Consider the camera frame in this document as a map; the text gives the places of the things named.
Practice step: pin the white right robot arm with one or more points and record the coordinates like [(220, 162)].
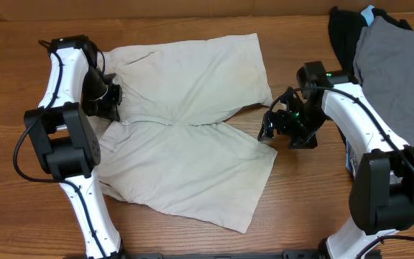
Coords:
[(381, 201)]

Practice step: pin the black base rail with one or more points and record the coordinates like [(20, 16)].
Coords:
[(221, 255)]

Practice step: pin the light blue garment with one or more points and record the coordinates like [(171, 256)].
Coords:
[(351, 163)]

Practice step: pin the grey garment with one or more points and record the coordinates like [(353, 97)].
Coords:
[(384, 66)]

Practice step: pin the black garment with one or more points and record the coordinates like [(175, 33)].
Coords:
[(344, 28)]

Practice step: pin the beige khaki shorts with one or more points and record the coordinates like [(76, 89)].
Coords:
[(172, 148)]

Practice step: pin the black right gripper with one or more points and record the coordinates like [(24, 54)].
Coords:
[(308, 140)]

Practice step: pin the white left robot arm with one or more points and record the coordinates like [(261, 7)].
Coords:
[(64, 141)]

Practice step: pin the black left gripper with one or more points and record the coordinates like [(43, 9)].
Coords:
[(109, 109)]

